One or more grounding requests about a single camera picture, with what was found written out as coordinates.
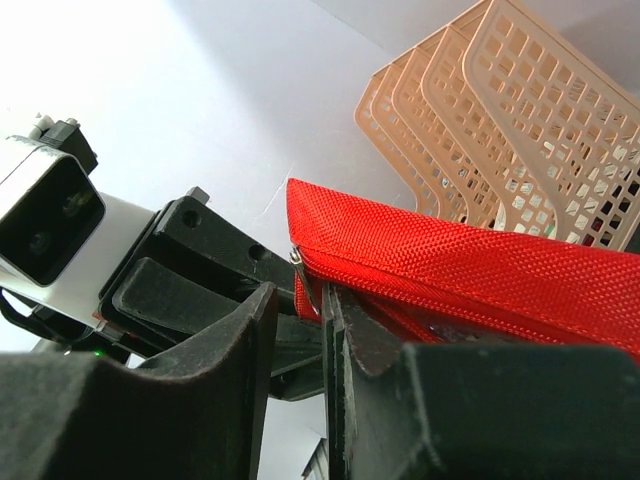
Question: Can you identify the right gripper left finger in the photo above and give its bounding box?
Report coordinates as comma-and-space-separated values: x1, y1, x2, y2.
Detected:
1, 283, 278, 479

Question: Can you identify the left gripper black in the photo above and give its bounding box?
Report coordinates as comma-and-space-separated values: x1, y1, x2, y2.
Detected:
97, 195, 324, 400

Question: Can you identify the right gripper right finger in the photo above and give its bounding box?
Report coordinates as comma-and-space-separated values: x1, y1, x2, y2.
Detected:
322, 285, 639, 479

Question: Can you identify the red first aid kit pouch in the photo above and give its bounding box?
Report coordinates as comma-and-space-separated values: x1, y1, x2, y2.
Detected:
286, 179, 639, 356

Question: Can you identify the orange plastic file organizer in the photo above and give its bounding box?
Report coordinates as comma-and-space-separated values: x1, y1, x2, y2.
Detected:
355, 1, 639, 252

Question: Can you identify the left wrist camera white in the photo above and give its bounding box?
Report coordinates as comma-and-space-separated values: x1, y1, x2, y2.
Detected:
1, 114, 153, 329

